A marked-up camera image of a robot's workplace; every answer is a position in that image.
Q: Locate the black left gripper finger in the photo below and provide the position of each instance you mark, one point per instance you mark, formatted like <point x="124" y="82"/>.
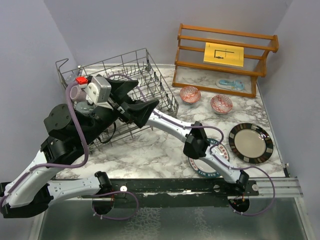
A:
<point x="139" y="112"/>
<point x="116" y="89"/>

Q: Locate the yellow book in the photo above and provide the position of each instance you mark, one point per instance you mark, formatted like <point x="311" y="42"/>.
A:
<point x="222" y="54"/>

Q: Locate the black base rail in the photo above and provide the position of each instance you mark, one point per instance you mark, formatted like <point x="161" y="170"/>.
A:
<point x="183" y="192"/>

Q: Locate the purple glass mug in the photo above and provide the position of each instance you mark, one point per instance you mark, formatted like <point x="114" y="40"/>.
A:
<point x="77" y="94"/>

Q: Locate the clear octagonal glass tumbler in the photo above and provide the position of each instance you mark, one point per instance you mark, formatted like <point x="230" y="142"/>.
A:
<point x="71" y="78"/>

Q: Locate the wooden shelf rack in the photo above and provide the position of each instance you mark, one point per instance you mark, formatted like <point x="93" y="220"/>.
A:
<point x="255" y="56"/>

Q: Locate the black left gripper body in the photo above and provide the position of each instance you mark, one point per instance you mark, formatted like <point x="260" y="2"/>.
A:
<point x="101" y="119"/>

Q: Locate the red patterned bowl near mug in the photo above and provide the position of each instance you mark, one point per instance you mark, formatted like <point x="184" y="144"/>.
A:
<point x="190" y="94"/>

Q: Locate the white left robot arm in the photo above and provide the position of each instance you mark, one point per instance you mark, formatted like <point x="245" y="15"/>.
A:
<point x="69" y="134"/>

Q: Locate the dark rimmed beige plate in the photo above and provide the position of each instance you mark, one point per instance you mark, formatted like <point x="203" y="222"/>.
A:
<point x="250" y="143"/>

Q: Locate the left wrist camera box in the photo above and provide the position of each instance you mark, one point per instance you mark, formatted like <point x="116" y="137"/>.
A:
<point x="93" y="89"/>

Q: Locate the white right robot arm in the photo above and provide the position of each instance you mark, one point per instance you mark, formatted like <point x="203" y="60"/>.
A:
<point x="198" y="147"/>

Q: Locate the grey wire dish rack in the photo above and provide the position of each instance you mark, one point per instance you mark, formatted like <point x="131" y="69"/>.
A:
<point x="138" y="65"/>

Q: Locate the red patterned bowl far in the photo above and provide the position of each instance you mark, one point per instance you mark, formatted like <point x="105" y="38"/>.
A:
<point x="221" y="104"/>

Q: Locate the grey-green ceramic mug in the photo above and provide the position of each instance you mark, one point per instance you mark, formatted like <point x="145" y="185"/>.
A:
<point x="84" y="108"/>

